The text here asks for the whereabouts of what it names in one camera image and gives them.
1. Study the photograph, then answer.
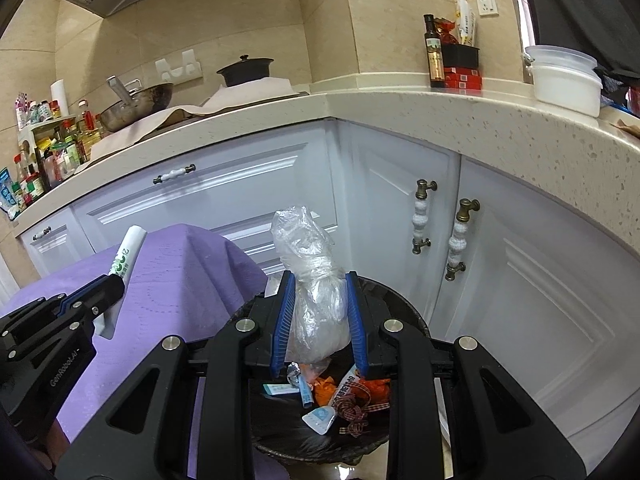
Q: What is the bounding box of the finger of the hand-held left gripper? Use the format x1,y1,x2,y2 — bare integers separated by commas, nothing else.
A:
70,274,126,319
45,294,88,316

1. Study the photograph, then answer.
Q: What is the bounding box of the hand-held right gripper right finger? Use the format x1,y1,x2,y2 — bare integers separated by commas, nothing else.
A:
345,272,583,480

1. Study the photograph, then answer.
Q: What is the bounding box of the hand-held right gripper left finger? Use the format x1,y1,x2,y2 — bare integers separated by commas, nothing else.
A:
55,272,297,480

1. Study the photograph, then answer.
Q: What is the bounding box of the clear plastic bag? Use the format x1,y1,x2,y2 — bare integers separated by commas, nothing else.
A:
270,206,351,365

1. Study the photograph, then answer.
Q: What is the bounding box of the white green stick packet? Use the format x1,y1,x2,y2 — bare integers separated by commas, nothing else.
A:
95,225,148,338

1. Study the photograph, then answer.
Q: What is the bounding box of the orange plastic bag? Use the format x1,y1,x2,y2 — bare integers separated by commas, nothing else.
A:
357,378,392,411

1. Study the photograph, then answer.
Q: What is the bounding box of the red gingham ribbon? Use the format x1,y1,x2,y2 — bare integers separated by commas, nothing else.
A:
334,390,390,436

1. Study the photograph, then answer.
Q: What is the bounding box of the trash bin with black liner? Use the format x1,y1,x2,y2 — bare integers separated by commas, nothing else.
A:
227,272,433,466

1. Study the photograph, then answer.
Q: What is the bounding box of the white red printed packet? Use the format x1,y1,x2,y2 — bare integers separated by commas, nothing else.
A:
330,366,363,406

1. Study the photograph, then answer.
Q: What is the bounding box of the purple tablecloth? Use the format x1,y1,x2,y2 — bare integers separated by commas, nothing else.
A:
0,223,281,480

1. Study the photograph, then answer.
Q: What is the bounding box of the white blue flat sachet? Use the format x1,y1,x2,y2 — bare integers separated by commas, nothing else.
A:
302,406,336,434

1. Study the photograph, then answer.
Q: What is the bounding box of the white kitchen cabinet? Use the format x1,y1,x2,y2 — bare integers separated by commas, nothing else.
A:
15,117,640,461

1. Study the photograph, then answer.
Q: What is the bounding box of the group of condiment bottles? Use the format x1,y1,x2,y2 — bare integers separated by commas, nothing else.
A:
0,91,108,221

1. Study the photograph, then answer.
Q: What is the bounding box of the steel wok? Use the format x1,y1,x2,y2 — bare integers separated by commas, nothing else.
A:
97,76,175,133

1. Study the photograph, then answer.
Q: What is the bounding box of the white paper towel roll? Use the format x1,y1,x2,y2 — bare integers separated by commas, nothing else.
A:
50,79,68,118

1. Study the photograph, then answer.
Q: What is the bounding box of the beige stove cover cloth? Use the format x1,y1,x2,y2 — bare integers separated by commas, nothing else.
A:
87,77,308,163

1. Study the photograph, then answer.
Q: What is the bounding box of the black pot with lid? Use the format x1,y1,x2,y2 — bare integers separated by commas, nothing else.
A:
216,54,276,88

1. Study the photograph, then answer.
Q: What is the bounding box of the stack of red boxes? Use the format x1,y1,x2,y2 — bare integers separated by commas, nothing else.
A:
444,66,482,90

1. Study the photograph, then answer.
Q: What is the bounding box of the dark olive oil bottle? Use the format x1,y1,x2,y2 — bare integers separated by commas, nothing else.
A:
423,14,446,88

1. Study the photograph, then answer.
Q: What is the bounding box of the black storage box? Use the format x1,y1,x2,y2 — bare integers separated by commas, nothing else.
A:
441,44,480,68

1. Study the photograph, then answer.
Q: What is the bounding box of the red orange snack packet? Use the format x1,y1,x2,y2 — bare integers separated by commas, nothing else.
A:
432,17,458,45

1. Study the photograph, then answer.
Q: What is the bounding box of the white plastic tub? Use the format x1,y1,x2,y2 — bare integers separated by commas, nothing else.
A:
524,45,603,117

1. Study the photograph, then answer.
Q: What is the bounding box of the white yellow snack packet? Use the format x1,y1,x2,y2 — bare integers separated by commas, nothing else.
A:
455,0,478,47

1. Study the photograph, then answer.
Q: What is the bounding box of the pile of colourful packets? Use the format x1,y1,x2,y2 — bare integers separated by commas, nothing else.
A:
597,67,640,136

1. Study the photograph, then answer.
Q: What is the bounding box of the white brass door handle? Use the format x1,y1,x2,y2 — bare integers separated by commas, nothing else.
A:
445,198,481,282
411,179,438,255

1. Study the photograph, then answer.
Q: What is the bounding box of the long white drawer handle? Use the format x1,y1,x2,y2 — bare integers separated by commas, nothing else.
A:
152,164,197,184

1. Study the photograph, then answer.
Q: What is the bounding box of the silver metal window frame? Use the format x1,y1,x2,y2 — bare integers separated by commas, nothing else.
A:
507,0,538,46

